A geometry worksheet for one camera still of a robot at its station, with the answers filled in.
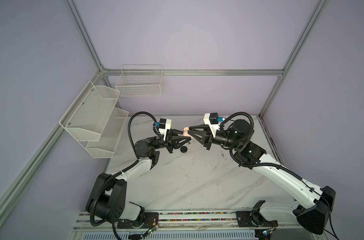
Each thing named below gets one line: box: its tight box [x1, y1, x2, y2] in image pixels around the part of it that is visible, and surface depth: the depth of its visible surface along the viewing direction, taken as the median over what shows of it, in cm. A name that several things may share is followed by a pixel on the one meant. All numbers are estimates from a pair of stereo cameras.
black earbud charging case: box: [180, 146, 188, 153], surface depth 102 cm
